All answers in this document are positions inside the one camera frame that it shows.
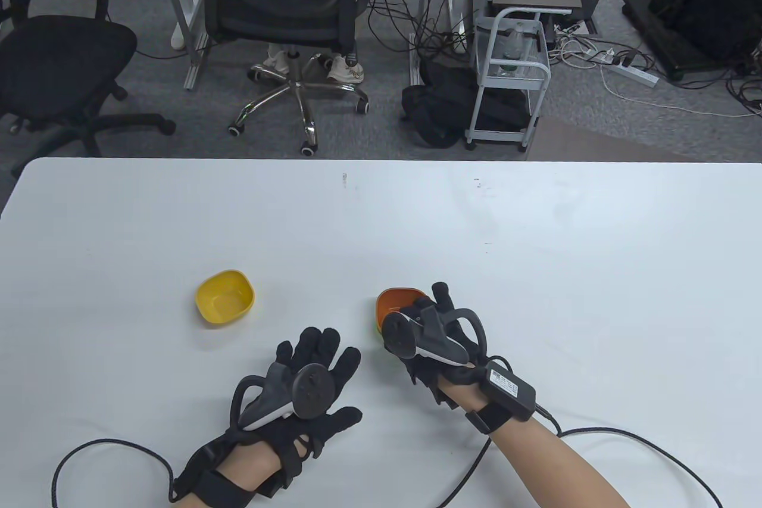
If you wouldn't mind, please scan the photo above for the person's right hand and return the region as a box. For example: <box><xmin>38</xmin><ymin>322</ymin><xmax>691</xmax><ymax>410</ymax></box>
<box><xmin>381</xmin><ymin>282</ymin><xmax>491</xmax><ymax>409</ymax></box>

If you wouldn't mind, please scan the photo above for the person's left hand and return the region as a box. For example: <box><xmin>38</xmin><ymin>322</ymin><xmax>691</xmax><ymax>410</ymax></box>
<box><xmin>229</xmin><ymin>326</ymin><xmax>364</xmax><ymax>494</ymax></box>

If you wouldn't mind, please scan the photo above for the orange small dish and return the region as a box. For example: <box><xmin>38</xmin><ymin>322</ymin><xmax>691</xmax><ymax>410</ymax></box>
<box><xmin>375</xmin><ymin>288</ymin><xmax>430</xmax><ymax>335</ymax></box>

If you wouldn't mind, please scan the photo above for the yellow small dish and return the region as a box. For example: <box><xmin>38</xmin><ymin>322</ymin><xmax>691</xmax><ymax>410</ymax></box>
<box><xmin>195</xmin><ymin>269</ymin><xmax>257</xmax><ymax>327</ymax></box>

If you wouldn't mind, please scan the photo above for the person's right forearm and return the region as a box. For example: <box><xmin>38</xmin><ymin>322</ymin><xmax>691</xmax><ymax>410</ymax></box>
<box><xmin>461</xmin><ymin>407</ymin><xmax>632</xmax><ymax>508</ymax></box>

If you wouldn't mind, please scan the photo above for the person's left forearm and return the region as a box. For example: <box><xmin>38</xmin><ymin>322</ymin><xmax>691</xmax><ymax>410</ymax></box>
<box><xmin>173</xmin><ymin>442</ymin><xmax>288</xmax><ymax>508</ymax></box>

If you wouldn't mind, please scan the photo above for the grey hand controller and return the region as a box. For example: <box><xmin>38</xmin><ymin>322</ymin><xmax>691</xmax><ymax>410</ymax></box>
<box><xmin>381</xmin><ymin>303</ymin><xmax>490</xmax><ymax>367</ymax></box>
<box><xmin>231</xmin><ymin>364</ymin><xmax>338</xmax><ymax>431</ymax></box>

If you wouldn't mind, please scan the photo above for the black backpack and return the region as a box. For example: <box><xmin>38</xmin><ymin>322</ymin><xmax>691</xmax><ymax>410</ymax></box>
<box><xmin>400</xmin><ymin>58</ymin><xmax>536</xmax><ymax>148</ymax></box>

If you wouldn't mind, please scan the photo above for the white rolling cart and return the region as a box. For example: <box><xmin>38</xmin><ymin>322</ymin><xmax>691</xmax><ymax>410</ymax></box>
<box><xmin>466</xmin><ymin>7</ymin><xmax>552</xmax><ymax>151</ymax></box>

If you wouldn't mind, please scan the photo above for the clear plastic bottle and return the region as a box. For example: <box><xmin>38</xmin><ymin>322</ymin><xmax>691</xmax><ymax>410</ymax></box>
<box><xmin>499</xmin><ymin>23</ymin><xmax>526</xmax><ymax>77</ymax></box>

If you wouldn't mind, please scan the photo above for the white power strip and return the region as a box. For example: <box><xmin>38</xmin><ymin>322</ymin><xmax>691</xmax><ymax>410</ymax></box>
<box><xmin>601</xmin><ymin>63</ymin><xmax>660</xmax><ymax>88</ymax></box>

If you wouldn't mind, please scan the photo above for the black mesh chrome-base chair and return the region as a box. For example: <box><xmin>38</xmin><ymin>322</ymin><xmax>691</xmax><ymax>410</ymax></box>
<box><xmin>192</xmin><ymin>0</ymin><xmax>380</xmax><ymax>158</ymax></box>

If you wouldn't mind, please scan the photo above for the black monitor stand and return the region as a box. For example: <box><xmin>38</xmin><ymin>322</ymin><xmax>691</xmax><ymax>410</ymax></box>
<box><xmin>622</xmin><ymin>0</ymin><xmax>762</xmax><ymax>83</ymax></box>

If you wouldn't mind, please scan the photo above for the black armrest office chair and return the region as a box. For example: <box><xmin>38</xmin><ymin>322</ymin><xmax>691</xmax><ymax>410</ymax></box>
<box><xmin>0</xmin><ymin>0</ymin><xmax>177</xmax><ymax>176</ymax></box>

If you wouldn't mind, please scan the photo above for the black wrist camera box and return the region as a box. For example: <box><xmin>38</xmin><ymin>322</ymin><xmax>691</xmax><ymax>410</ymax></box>
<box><xmin>479</xmin><ymin>360</ymin><xmax>536</xmax><ymax>420</ymax></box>

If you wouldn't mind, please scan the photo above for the black wrist strap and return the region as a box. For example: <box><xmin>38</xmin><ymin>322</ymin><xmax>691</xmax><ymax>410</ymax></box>
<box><xmin>176</xmin><ymin>469</ymin><xmax>258</xmax><ymax>508</ymax></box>
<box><xmin>464</xmin><ymin>404</ymin><xmax>514</xmax><ymax>435</ymax></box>

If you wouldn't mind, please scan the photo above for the black braided cable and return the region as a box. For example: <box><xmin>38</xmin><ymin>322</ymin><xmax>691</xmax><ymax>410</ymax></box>
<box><xmin>51</xmin><ymin>440</ymin><xmax>179</xmax><ymax>504</ymax></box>
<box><xmin>438</xmin><ymin>407</ymin><xmax>724</xmax><ymax>508</ymax></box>

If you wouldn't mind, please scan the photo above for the aluminium frame leg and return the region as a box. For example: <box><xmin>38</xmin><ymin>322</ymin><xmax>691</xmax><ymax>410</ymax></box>
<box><xmin>183</xmin><ymin>32</ymin><xmax>210</xmax><ymax>93</ymax></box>

